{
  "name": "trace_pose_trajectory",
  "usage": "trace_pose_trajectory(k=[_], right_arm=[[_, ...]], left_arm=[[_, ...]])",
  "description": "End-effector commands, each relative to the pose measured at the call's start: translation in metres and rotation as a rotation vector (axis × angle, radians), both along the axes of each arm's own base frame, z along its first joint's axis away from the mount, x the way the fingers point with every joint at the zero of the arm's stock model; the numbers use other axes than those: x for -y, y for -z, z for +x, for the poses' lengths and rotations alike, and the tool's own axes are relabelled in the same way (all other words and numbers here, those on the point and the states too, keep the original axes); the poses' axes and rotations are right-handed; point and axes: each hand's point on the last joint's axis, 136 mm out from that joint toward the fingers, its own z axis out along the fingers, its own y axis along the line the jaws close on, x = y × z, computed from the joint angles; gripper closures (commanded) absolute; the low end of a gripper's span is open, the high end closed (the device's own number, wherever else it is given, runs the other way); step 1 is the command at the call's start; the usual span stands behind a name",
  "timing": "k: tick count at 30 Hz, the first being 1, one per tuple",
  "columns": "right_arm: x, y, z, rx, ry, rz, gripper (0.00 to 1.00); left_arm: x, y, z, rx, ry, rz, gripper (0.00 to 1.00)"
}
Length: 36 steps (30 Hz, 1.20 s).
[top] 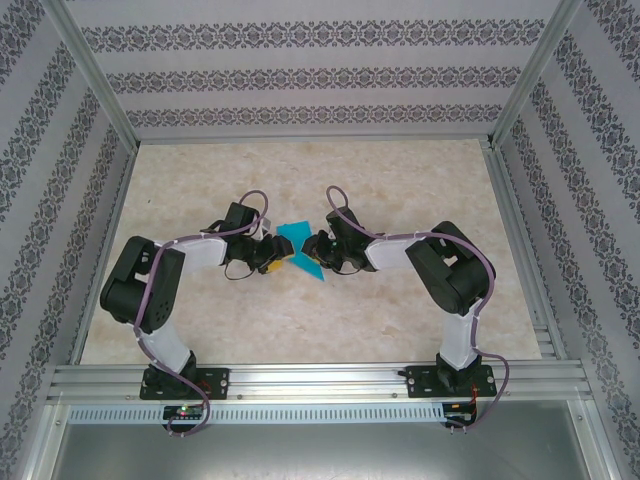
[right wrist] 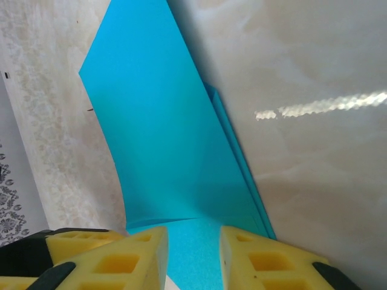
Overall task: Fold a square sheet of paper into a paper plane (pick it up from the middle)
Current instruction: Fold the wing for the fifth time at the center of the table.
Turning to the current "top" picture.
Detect aluminium frame side rail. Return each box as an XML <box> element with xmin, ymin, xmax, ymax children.
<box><xmin>68</xmin><ymin>144</ymin><xmax>140</xmax><ymax>365</ymax></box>
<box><xmin>482</xmin><ymin>142</ymin><xmax>569</xmax><ymax>362</ymax></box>

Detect blue square paper sheet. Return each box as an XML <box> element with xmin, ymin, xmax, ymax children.
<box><xmin>275</xmin><ymin>219</ymin><xmax>327</xmax><ymax>283</ymax></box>

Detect aluminium frame post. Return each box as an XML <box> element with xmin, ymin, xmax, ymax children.
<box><xmin>42</xmin><ymin>0</ymin><xmax>140</xmax><ymax>147</ymax></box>
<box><xmin>491</xmin><ymin>0</ymin><xmax>586</xmax><ymax>147</ymax></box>

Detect aluminium frame beam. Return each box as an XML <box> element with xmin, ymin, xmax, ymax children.
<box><xmin>569</xmin><ymin>399</ymin><xmax>624</xmax><ymax>480</ymax></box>
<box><xmin>22</xmin><ymin>403</ymin><xmax>71</xmax><ymax>480</ymax></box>

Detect aluminium frame cross rail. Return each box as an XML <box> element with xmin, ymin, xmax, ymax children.
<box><xmin>134</xmin><ymin>130</ymin><xmax>494</xmax><ymax>147</ymax></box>

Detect slotted grey cable duct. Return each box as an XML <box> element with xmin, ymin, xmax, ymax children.
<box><xmin>67</xmin><ymin>402</ymin><xmax>447</xmax><ymax>426</ymax></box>

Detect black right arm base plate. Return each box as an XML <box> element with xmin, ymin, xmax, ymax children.
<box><xmin>407</xmin><ymin>364</ymin><xmax>499</xmax><ymax>400</ymax></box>

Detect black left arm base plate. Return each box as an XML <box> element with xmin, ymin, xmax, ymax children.
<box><xmin>139</xmin><ymin>367</ymin><xmax>231</xmax><ymax>401</ymax></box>

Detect aluminium mounting rail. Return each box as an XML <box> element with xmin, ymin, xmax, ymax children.
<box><xmin>47</xmin><ymin>360</ymin><xmax>594</xmax><ymax>405</ymax></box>

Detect grey metal shelf panel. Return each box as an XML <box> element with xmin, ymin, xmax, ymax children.
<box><xmin>49</xmin><ymin>423</ymin><xmax>609</xmax><ymax>480</ymax></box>

